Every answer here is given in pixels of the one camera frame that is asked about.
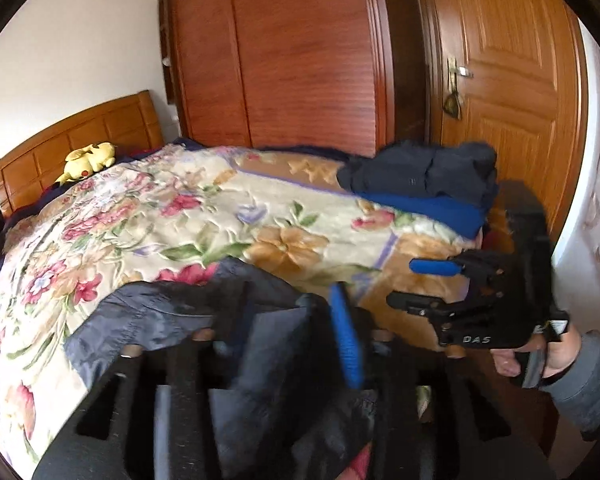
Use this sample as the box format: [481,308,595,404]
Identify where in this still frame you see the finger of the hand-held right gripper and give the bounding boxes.
[386,290,463,323]
[408,251,507,282]

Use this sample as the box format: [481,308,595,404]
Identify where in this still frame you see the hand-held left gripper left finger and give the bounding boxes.
[32,330,221,480]

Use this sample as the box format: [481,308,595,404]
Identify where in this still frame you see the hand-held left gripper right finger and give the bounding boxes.
[329,281,557,480]

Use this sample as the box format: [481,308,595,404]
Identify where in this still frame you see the dark navy jacket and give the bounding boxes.
[64,257,381,480]

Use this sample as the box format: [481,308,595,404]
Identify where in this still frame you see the person's right forearm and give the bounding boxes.
[542,330,600,443]

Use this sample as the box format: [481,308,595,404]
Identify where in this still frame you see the folded dark clothes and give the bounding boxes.
[336,140,501,211]

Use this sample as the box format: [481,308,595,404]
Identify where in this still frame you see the person's right hand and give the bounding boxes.
[494,321,585,387]

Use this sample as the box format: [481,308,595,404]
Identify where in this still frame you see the blue cloth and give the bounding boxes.
[354,190,487,239]

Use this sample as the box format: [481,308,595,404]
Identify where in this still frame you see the floral blanket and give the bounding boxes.
[0,144,483,468]

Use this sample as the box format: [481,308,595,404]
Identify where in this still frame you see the wooden door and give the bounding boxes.
[411,0,590,243]

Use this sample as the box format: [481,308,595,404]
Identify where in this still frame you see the wooden wardrobe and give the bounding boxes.
[157,0,431,160]

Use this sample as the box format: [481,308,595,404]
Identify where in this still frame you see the yellow plush toy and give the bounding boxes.
[55,142,119,186]

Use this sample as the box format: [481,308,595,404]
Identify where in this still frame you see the wooden headboard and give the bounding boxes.
[0,91,165,217]

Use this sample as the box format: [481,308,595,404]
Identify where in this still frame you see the brass door handle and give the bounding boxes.
[447,57,474,82]

